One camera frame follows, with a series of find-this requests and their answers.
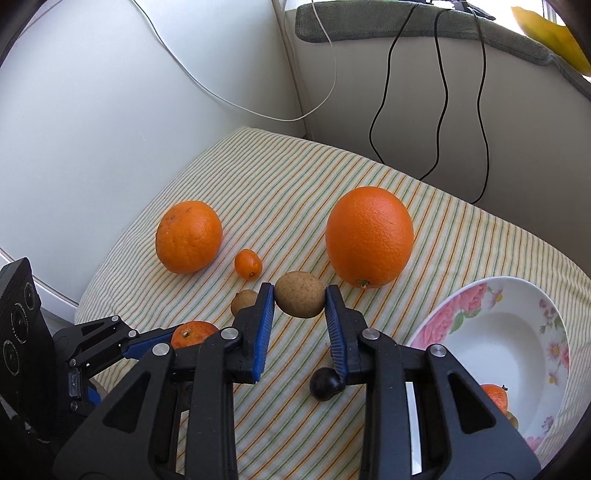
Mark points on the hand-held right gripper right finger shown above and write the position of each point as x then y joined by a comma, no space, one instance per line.
336,323

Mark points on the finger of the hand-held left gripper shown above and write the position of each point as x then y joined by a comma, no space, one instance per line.
143,347
94,396

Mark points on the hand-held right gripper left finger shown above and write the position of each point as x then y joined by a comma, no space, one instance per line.
263,323

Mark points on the small brown kiwi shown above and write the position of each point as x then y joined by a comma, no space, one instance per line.
242,302

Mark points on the large brown kiwi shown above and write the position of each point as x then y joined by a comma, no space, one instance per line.
300,295

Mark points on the orange mandarin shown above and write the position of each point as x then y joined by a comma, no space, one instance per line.
194,334
495,397

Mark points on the small orange kumquat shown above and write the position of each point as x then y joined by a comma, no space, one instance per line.
248,264

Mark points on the dark plum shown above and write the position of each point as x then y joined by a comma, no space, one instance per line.
323,385

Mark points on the large oval orange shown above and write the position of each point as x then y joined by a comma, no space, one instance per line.
369,237

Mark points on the medium round orange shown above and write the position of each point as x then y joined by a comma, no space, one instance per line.
189,237

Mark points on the white floral bowl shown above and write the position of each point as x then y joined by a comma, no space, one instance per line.
498,341

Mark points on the small green-brown fruit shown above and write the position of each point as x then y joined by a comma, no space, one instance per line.
512,420

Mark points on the grey windowsill mat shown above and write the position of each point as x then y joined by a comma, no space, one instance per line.
461,25

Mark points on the yellow bowl on windowsill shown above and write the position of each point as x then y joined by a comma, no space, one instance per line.
554,37

